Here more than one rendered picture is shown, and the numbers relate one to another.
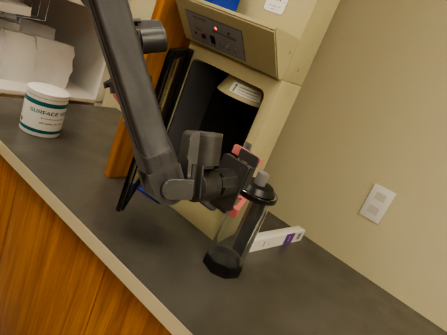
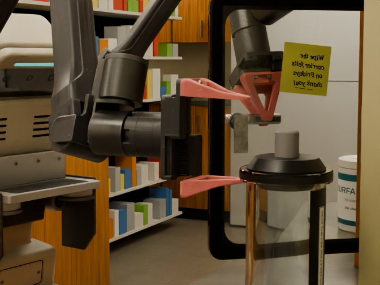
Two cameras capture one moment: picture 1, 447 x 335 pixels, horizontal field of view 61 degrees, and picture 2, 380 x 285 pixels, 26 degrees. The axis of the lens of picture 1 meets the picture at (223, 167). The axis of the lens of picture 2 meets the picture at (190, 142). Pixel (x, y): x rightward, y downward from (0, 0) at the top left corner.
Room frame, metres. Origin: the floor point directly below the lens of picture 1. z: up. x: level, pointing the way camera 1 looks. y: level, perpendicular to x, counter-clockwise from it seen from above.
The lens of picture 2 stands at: (0.61, -1.02, 1.29)
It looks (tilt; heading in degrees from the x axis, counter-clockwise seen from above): 6 degrees down; 83
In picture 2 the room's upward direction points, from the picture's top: straight up
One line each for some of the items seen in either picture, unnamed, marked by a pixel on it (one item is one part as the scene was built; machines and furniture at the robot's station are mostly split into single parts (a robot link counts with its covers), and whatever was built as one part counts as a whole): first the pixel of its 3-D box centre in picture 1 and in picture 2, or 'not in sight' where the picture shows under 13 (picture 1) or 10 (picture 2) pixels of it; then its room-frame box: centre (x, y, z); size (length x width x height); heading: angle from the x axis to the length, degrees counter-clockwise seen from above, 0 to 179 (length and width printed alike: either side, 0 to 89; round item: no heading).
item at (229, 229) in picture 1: (239, 226); (284, 258); (0.84, -0.09, 1.06); 0.11 x 0.11 x 0.21
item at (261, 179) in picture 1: (258, 185); (286, 159); (0.84, -0.09, 1.18); 0.09 x 0.09 x 0.07
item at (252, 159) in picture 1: (247, 165); (212, 108); (0.76, -0.05, 1.23); 0.09 x 0.07 x 0.07; 148
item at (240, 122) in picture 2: not in sight; (240, 133); (0.84, 0.18, 1.18); 0.02 x 0.02 x 0.06; 5
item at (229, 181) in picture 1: (221, 183); (158, 135); (0.70, -0.01, 1.20); 0.07 x 0.07 x 0.10; 58
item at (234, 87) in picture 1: (249, 90); not in sight; (1.10, 0.02, 1.34); 0.18 x 0.18 x 0.05
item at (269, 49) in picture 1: (227, 34); not in sight; (0.98, 0.12, 1.46); 0.32 x 0.11 x 0.10; 59
